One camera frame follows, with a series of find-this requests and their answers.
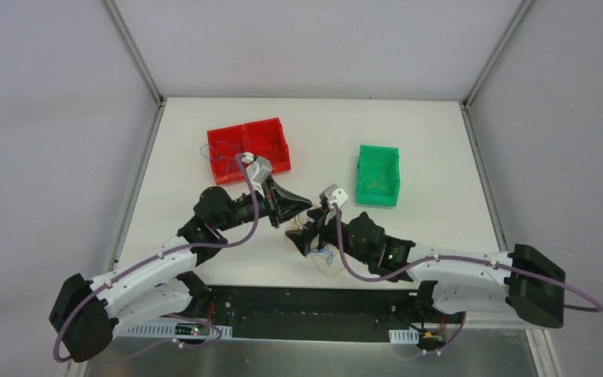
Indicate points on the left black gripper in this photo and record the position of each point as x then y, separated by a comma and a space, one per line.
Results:
271, 203

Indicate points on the green bin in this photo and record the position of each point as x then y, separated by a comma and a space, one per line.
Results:
378, 176

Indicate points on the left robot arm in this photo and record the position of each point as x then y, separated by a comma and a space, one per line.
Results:
88, 313

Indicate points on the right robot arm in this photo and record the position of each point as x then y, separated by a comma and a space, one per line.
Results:
523, 281

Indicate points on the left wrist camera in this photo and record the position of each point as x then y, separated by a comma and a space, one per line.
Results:
257, 169

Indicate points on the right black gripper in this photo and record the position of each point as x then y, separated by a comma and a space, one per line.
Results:
321, 228

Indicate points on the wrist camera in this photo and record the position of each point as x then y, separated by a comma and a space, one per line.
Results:
257, 169
333, 195

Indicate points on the red double bin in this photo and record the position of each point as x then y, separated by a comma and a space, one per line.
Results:
263, 138

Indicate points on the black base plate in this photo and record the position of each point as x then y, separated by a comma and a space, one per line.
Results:
311, 314

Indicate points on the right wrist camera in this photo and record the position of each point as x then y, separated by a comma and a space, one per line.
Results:
333, 195

